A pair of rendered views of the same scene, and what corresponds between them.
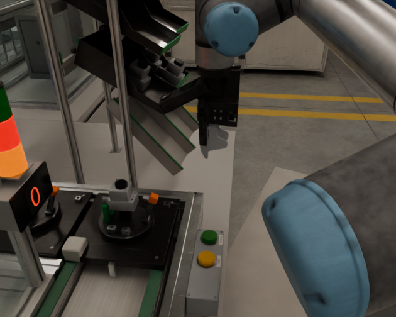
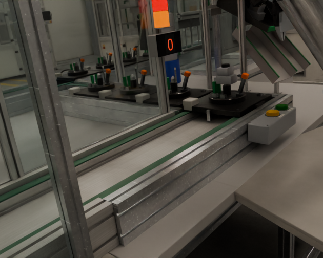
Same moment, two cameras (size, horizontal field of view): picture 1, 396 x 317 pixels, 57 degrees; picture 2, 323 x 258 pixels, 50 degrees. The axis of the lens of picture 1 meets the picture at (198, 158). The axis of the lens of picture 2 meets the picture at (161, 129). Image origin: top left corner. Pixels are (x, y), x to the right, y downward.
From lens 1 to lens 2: 0.65 m
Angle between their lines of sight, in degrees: 35
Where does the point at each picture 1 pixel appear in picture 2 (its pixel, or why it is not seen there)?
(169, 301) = (235, 123)
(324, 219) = not seen: outside the picture
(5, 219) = (153, 48)
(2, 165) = (157, 19)
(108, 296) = (202, 128)
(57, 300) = (172, 120)
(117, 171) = not seen: hidden behind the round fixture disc
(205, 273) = (267, 118)
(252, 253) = (322, 136)
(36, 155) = not seen: hidden behind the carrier
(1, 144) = (158, 6)
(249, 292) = (306, 149)
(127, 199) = (227, 74)
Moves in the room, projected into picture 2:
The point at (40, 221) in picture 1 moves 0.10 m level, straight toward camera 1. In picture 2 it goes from (177, 93) to (176, 99)
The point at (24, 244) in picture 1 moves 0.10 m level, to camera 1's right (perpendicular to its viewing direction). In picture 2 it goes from (161, 78) to (185, 78)
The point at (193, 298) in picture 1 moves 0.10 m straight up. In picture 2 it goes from (252, 125) to (251, 92)
